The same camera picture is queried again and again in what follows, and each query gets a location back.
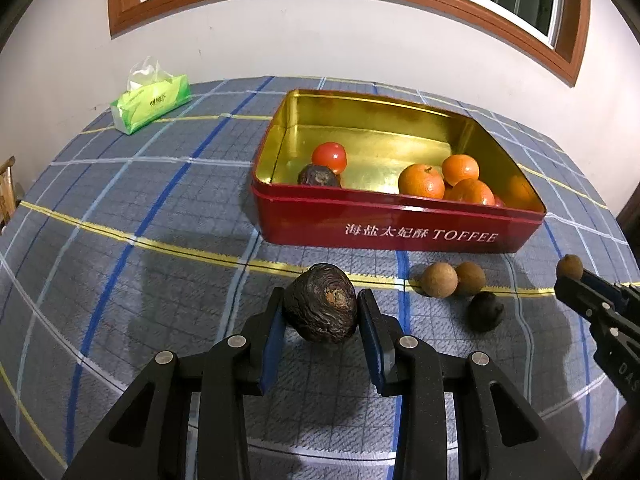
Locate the orange mandarin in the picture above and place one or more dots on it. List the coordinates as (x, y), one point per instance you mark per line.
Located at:
(460, 169)
(474, 193)
(421, 180)

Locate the large dark wrinkled fruit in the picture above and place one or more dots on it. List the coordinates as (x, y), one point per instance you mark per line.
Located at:
(322, 305)

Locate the brown longan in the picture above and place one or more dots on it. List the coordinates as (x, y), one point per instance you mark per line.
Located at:
(472, 277)
(570, 266)
(440, 280)

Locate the red tomato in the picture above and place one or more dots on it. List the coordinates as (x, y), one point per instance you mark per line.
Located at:
(329, 156)

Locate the grey plaid tablecloth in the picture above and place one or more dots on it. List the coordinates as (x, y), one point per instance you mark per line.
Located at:
(150, 260)

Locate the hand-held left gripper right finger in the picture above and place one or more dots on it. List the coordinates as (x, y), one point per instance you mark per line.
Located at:
(372, 345)

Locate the wooden chair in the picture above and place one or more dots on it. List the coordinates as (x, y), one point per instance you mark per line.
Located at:
(7, 195)

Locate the dark brown water chestnut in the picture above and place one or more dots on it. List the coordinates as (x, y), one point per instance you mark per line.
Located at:
(319, 177)

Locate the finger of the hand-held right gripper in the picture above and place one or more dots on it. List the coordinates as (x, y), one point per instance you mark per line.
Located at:
(575, 290)
(607, 290)

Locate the small dark water chestnut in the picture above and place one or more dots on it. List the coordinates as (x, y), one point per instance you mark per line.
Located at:
(485, 311)

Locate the green tissue pack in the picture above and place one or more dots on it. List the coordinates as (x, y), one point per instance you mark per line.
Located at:
(150, 100)

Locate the red tin box gold inside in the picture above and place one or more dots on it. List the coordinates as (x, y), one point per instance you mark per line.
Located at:
(390, 230)

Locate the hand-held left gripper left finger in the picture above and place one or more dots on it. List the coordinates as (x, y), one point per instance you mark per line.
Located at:
(272, 345)

